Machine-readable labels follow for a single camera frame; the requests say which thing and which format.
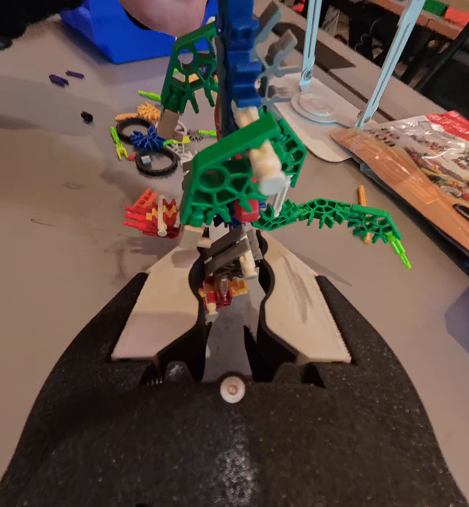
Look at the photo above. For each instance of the lime green rod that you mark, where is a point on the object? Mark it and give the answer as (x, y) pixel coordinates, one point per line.
(149, 95)
(207, 133)
(115, 135)

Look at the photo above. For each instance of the colourful construction toy model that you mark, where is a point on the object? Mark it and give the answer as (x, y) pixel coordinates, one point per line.
(238, 146)

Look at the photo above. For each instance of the orange fan connector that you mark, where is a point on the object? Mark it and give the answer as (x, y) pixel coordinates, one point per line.
(149, 111)

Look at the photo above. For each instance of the purple clip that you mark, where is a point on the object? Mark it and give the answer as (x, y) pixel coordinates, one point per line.
(75, 74)
(59, 80)

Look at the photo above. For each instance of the grey spoked wheel hub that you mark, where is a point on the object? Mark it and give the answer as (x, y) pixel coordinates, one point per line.
(182, 128)

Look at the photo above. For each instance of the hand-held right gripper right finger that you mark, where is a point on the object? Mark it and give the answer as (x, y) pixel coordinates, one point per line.
(301, 313)

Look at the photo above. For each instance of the yellow clip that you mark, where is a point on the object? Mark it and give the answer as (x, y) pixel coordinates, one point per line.
(122, 151)

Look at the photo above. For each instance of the white snowflake connector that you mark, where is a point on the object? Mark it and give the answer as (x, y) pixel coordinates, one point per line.
(186, 151)

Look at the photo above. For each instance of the long orange rod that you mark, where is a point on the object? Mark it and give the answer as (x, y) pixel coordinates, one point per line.
(362, 194)

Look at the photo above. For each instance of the orange short rod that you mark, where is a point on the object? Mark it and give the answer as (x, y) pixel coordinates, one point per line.
(126, 117)

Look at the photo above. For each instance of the printed toy packaging bag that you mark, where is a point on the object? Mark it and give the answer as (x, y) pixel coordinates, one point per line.
(416, 166)

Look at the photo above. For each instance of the blue snowflake connector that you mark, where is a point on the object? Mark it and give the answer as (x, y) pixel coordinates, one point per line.
(147, 139)

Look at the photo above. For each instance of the black cap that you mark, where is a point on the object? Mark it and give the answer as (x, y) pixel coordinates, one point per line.
(86, 117)

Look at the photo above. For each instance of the person's left hand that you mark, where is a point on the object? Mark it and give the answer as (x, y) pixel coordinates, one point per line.
(167, 16)

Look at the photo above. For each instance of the blue storage bin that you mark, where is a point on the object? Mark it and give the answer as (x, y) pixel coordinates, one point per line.
(111, 35)

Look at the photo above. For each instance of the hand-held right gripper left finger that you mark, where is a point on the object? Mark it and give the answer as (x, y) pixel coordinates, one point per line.
(159, 309)

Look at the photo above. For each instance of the orange ladder piece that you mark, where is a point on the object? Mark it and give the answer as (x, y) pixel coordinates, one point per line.
(145, 198)

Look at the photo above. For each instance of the yellow-green clip piece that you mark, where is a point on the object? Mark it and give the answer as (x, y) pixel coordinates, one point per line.
(177, 141)

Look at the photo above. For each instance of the small dark grey connector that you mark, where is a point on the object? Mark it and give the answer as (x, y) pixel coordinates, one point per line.
(194, 136)

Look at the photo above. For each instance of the black rubber tyre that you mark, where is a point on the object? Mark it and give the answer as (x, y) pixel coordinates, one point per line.
(157, 174)
(119, 128)

